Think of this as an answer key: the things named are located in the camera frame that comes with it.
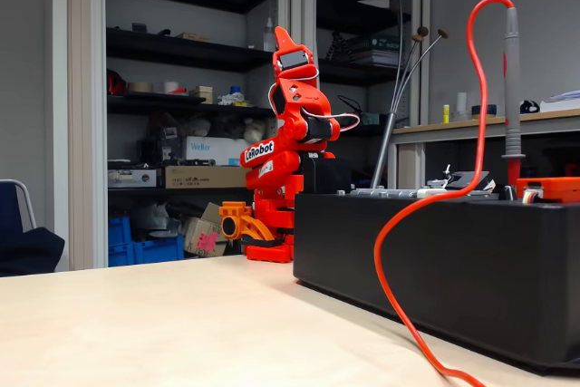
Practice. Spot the grey hinged door panel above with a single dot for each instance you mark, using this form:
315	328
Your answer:
385	192

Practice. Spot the grey test probe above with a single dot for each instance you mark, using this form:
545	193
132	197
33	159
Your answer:
513	88

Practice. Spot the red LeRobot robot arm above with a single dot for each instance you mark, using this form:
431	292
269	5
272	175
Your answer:
312	103

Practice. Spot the blue cap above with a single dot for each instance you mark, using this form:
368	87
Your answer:
234	89

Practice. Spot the white crumpled cloth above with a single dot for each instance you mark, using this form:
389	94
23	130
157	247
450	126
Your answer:
232	98

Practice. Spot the white fluffy bundle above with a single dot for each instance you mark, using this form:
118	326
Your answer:
254	128

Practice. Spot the book stack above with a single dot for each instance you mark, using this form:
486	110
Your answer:
376	49

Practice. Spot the flat small box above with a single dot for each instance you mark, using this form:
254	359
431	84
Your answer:
192	36

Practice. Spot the wide cabinet with black shelves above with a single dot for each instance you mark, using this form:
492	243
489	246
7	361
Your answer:
190	54

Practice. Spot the small cardboard box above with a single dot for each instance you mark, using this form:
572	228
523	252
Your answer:
202	94

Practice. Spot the white Weller box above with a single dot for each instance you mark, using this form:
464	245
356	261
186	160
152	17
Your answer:
217	151

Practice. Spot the white tape roll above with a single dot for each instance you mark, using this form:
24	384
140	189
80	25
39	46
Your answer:
171	87

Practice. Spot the grey stand with cork knobs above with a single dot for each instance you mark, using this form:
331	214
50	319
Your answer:
383	151

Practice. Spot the long cardboard box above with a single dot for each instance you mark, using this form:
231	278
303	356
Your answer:
204	177

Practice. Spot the brown tape roll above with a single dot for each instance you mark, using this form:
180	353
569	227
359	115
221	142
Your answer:
139	87

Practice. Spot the orange table clamp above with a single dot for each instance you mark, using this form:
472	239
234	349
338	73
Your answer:
240	224

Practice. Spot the red object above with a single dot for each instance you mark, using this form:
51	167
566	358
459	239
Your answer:
115	83

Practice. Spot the white rectangular block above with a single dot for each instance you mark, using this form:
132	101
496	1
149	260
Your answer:
430	193

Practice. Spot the dark tape roll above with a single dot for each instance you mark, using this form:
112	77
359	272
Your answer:
484	110

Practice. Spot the white printed box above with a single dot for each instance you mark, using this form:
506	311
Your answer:
133	178

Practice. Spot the cardboard box with pink sticker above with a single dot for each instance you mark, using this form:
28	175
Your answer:
201	237

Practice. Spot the low blue plastic crate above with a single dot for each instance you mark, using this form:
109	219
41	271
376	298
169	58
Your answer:
158	251

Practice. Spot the black and white object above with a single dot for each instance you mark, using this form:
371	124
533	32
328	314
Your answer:
530	107

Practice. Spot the tall blue plastic crate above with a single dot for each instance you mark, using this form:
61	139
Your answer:
118	242

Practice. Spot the black task box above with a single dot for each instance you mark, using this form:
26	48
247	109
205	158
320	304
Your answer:
453	269

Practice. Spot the wooden side desk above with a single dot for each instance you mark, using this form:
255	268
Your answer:
557	117

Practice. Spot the paper stack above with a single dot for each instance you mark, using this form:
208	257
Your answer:
564	99

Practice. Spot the red display module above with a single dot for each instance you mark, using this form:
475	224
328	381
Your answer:
553	187

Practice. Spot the blue chair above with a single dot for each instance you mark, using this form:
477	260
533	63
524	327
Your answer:
9	210

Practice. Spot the dark jacket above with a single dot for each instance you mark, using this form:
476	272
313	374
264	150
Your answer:
27	251

